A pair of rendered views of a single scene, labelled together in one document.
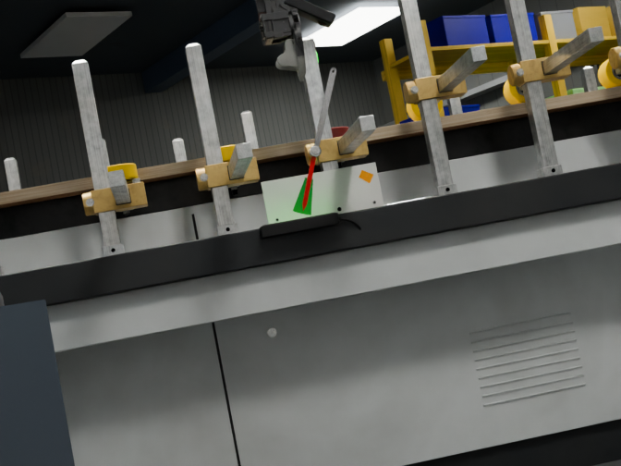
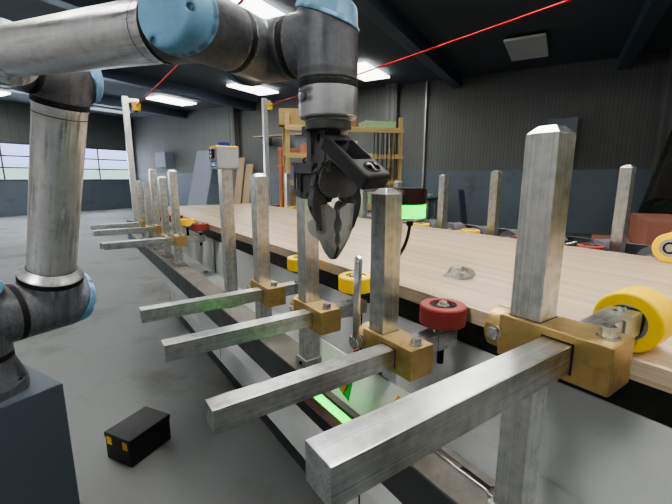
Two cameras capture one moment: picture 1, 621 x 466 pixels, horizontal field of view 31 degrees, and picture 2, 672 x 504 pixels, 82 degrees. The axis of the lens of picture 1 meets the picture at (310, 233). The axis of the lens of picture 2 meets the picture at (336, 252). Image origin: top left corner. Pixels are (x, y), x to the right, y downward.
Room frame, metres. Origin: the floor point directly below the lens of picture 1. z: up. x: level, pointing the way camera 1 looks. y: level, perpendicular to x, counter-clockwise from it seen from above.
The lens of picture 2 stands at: (2.16, -0.59, 1.12)
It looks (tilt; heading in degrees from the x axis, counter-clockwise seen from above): 11 degrees down; 63
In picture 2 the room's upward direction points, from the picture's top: straight up
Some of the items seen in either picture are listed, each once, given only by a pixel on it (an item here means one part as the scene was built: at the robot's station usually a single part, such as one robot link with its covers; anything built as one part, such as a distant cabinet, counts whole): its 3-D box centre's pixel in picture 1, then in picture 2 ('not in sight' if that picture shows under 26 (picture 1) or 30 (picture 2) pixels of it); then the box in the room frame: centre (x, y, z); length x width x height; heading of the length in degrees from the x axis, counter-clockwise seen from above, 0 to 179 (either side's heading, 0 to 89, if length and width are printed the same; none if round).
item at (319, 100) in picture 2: not in sight; (326, 106); (2.42, -0.03, 1.23); 0.10 x 0.09 x 0.05; 8
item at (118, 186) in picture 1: (121, 193); (234, 299); (2.35, 0.37, 0.82); 0.43 x 0.03 x 0.04; 8
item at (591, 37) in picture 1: (554, 62); not in sight; (2.52, -0.61, 0.95); 0.50 x 0.04 x 0.04; 8
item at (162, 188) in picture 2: not in sight; (165, 221); (2.27, 1.66, 0.89); 0.03 x 0.03 x 0.48; 8
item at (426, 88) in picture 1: (434, 88); (550, 342); (2.55, -0.34, 0.95); 0.13 x 0.06 x 0.05; 98
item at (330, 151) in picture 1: (335, 150); (393, 346); (2.52, -0.09, 0.85); 0.13 x 0.06 x 0.05; 98
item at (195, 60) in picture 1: (212, 149); (308, 283); (2.48, 0.18, 0.89); 0.03 x 0.03 x 0.48; 8
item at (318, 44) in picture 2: not in sight; (325, 45); (2.42, -0.03, 1.32); 0.10 x 0.09 x 0.12; 126
